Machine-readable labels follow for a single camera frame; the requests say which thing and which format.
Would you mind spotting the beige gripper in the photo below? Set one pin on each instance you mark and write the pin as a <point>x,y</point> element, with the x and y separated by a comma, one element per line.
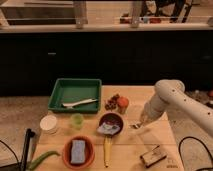
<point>144,119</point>

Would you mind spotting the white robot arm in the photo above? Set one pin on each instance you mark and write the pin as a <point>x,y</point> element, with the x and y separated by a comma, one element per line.
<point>172,92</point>

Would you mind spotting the green plastic cup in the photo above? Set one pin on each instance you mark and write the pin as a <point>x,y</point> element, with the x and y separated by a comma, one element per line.
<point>77,121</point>

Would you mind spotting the white plastic cup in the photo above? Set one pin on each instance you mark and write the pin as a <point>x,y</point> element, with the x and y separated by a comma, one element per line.
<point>48,124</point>

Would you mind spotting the orange fruit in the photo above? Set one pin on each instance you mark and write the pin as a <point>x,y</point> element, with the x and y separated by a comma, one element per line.
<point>123,104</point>

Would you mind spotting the dark red bowl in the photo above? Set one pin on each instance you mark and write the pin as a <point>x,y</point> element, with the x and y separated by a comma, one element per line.
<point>112,118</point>

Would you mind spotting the small brown box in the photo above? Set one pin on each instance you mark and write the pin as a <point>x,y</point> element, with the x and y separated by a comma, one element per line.
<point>153,156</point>

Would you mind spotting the blue grey cloth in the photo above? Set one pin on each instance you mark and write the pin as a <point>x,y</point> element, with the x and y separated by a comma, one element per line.
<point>108,129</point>

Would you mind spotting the blue sponge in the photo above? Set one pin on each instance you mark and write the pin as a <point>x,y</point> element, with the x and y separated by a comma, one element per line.
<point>78,152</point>

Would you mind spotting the orange bowl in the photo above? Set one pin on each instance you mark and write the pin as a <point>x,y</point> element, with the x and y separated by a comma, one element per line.
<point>89,153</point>

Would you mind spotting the white plastic utensil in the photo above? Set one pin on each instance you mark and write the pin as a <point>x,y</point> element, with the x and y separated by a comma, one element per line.
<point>85,101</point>

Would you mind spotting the green plastic tray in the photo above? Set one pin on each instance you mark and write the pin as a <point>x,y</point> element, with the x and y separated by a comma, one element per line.
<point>71,90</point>

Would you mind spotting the green pepper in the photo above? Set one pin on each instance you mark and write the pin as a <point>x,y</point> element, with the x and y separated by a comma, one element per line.
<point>33,165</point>

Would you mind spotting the black camera stand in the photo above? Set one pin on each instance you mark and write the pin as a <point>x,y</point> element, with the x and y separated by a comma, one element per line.
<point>27,142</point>

